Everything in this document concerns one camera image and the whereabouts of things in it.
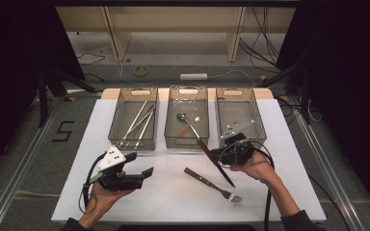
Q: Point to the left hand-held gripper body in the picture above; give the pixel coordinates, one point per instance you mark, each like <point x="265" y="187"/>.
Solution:
<point x="112" y="159"/>

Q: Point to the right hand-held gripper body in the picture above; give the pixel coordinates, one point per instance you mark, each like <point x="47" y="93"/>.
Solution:
<point x="237" y="154"/>

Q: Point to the thick white chopstick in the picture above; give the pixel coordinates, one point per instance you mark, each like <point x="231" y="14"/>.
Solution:
<point x="146" y="126"/>

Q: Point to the thin metal chopstick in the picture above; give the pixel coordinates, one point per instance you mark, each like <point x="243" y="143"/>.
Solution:
<point x="140" y="123"/>
<point x="150" y="109"/>

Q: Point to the metal chopsticks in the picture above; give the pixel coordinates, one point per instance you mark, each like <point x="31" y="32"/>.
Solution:
<point x="135" y="120"/>

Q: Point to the smoky transparent plastic bin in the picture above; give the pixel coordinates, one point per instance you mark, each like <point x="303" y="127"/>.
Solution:
<point x="237" y="109"/>
<point x="202" y="109"/>
<point x="122" y="109"/>

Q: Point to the metal spoon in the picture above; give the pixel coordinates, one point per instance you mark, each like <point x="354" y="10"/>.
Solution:
<point x="182" y="116"/>

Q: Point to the person's right hand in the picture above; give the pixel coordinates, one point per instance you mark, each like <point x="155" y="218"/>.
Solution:
<point x="260" y="168"/>

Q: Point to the person's left hand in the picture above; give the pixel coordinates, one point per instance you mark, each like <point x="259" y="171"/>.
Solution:
<point x="101" y="203"/>

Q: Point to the white power strip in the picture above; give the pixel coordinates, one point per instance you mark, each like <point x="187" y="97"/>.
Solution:
<point x="193" y="76"/>

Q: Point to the yellow tape roll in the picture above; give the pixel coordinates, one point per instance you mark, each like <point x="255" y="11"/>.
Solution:
<point x="135" y="71"/>

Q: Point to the black metal stand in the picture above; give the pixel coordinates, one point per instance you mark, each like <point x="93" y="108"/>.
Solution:
<point x="42" y="96"/>
<point x="305" y="96"/>

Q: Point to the light wooden shelf unit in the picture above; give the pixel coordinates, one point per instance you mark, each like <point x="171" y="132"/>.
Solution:
<point x="118" y="41"/>

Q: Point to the black curtain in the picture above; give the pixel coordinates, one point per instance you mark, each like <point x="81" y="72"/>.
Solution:
<point x="350" y="80"/>
<point x="9" y="80"/>

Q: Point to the metal floor rail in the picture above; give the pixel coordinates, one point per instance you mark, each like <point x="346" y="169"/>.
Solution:
<point x="22" y="173"/>
<point x="327" y="173"/>

